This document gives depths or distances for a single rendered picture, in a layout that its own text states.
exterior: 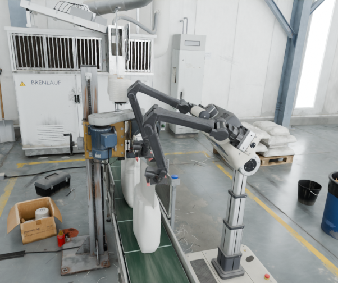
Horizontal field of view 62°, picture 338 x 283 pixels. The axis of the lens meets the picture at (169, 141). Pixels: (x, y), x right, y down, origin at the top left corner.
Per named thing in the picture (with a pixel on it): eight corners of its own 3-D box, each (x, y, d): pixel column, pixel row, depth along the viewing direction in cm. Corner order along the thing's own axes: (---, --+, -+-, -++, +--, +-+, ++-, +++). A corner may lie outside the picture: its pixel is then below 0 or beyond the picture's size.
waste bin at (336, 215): (377, 241, 311) (394, 188, 290) (339, 249, 296) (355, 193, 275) (339, 216, 354) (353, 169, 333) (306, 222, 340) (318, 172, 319)
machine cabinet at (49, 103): (153, 151, 542) (156, 34, 475) (21, 160, 477) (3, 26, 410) (141, 133, 647) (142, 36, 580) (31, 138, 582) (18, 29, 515)
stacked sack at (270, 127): (291, 136, 507) (292, 128, 503) (270, 137, 495) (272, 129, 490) (268, 126, 568) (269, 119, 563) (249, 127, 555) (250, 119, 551)
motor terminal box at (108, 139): (117, 148, 210) (116, 133, 207) (105, 151, 204) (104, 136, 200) (111, 145, 216) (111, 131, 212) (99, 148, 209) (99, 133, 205)
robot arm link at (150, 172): (166, 172, 171) (167, 161, 177) (147, 169, 169) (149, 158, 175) (161, 183, 180) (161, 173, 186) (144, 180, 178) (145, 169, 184)
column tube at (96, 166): (103, 254, 271) (96, 67, 216) (90, 256, 268) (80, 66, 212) (103, 246, 281) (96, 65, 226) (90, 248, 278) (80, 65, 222)
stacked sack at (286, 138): (298, 144, 505) (300, 136, 501) (265, 146, 486) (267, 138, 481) (282, 136, 545) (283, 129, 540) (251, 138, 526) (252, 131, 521)
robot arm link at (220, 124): (236, 133, 149) (234, 126, 153) (221, 124, 145) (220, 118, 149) (223, 143, 154) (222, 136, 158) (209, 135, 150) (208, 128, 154)
